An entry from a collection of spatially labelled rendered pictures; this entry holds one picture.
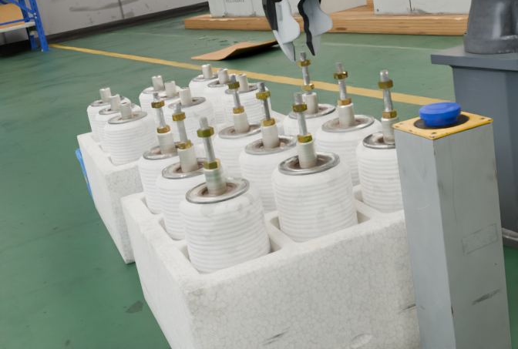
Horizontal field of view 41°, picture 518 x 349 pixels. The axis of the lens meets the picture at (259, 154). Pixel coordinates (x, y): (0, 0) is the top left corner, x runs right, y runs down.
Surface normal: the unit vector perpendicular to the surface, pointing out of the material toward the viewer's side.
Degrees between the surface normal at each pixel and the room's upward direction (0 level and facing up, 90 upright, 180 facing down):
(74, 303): 0
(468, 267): 90
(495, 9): 72
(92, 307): 0
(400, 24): 90
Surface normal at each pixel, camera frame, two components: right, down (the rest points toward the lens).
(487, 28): -0.78, 0.01
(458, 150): 0.36, 0.20
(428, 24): -0.87, 0.28
